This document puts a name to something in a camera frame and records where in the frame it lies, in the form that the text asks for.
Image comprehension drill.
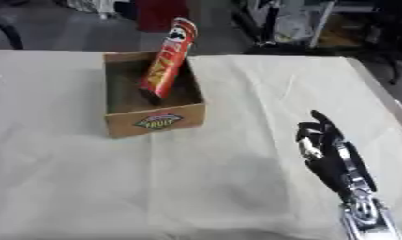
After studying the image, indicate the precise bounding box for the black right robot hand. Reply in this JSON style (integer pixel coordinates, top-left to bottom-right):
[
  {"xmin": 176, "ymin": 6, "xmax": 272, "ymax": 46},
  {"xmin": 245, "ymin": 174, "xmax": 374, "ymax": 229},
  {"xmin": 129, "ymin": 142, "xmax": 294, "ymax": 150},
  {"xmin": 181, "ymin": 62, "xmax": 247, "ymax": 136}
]
[{"xmin": 293, "ymin": 109, "xmax": 380, "ymax": 204}]

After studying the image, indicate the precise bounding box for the tan cardboard box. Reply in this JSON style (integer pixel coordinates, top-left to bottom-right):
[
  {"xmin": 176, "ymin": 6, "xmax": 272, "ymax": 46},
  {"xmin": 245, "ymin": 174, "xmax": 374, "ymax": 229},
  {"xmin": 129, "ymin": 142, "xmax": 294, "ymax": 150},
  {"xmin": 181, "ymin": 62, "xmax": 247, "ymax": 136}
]
[{"xmin": 102, "ymin": 51, "xmax": 207, "ymax": 139}]

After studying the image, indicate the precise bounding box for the white plastic bag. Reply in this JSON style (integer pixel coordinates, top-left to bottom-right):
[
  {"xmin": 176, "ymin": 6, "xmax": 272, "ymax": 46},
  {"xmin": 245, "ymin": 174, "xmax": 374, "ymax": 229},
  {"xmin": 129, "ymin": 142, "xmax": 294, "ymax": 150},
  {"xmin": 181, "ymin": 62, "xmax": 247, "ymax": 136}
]
[{"xmin": 273, "ymin": 6, "xmax": 316, "ymax": 45}]

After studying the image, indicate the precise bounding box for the black tripod stand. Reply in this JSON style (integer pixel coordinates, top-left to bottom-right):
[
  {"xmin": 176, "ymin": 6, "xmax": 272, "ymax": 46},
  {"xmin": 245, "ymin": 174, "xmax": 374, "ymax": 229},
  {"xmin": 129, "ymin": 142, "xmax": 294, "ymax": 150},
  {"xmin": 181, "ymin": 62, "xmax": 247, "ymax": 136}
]
[{"xmin": 241, "ymin": 0, "xmax": 342, "ymax": 56}]

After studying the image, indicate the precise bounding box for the red cylindrical snack can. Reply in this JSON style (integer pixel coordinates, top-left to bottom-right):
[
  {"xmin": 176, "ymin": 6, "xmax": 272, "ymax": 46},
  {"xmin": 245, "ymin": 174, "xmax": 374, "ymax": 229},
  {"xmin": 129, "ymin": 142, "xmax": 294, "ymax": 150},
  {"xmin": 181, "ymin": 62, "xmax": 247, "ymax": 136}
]
[{"xmin": 136, "ymin": 17, "xmax": 200, "ymax": 100}]

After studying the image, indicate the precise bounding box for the red cabinet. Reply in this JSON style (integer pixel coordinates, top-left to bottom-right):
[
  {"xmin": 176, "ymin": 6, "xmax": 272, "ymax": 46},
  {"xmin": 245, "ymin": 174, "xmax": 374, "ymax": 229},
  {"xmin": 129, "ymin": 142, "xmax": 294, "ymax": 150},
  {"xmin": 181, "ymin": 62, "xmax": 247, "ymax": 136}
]
[{"xmin": 133, "ymin": 0, "xmax": 191, "ymax": 33}]

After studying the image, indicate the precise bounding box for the black chair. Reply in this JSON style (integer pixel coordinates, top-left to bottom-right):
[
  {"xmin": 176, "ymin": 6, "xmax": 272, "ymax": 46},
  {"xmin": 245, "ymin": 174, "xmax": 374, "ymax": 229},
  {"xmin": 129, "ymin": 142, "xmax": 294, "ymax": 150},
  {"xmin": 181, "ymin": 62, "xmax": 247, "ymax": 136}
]
[{"xmin": 0, "ymin": 17, "xmax": 25, "ymax": 51}]

